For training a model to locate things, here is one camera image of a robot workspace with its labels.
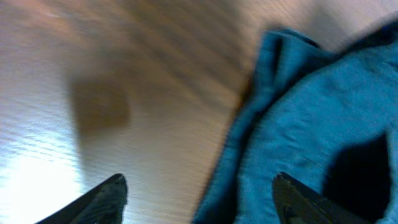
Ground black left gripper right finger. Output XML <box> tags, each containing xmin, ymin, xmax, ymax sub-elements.
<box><xmin>272</xmin><ymin>172</ymin><xmax>370</xmax><ymax>224</ymax></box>

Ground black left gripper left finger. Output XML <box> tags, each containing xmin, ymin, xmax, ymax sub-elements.
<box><xmin>37</xmin><ymin>174</ymin><xmax>128</xmax><ymax>224</ymax></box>

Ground navy blue shorts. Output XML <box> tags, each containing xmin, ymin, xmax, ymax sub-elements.
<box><xmin>193</xmin><ymin>21</ymin><xmax>397</xmax><ymax>223</ymax></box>

